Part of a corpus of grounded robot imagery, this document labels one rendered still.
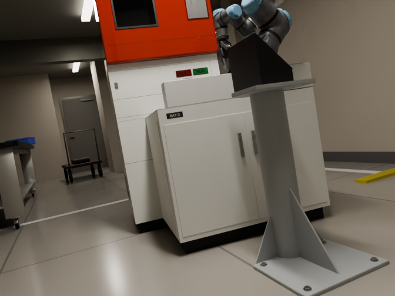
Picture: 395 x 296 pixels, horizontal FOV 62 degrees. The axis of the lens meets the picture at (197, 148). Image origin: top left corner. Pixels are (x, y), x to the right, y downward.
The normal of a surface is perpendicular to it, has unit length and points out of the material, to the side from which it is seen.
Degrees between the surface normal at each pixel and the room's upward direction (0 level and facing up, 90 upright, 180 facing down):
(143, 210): 90
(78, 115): 90
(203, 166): 90
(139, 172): 90
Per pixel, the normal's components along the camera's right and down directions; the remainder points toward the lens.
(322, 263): -0.91, 0.18
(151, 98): 0.25, 0.02
